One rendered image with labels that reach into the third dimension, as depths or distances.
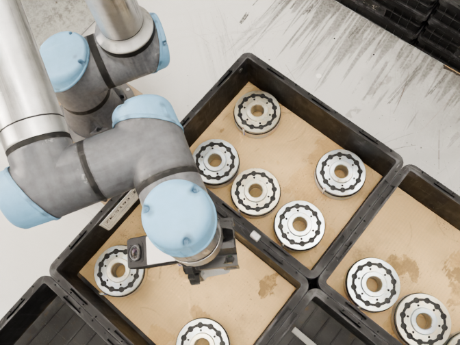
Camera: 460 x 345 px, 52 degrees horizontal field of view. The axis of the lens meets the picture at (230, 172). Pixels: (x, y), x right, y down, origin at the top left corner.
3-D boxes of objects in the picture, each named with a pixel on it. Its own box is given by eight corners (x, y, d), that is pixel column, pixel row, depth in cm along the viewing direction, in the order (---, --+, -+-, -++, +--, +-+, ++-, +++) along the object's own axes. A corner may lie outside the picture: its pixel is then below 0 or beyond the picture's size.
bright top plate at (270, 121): (225, 118, 104) (225, 118, 103) (250, 83, 106) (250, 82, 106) (264, 142, 102) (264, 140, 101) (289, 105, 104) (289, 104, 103)
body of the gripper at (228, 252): (239, 271, 73) (236, 262, 61) (184, 277, 73) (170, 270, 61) (235, 222, 75) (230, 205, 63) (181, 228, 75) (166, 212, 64)
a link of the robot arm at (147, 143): (71, 115, 54) (99, 202, 50) (164, 80, 54) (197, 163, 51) (94, 139, 61) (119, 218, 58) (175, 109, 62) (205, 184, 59)
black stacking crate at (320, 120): (164, 170, 106) (153, 153, 95) (248, 77, 112) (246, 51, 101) (307, 286, 97) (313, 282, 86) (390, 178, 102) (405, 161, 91)
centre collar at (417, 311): (405, 325, 88) (406, 325, 88) (417, 302, 90) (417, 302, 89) (430, 340, 87) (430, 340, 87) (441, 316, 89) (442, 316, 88)
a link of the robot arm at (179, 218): (196, 158, 49) (225, 233, 47) (207, 186, 60) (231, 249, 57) (124, 186, 49) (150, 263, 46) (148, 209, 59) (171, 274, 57)
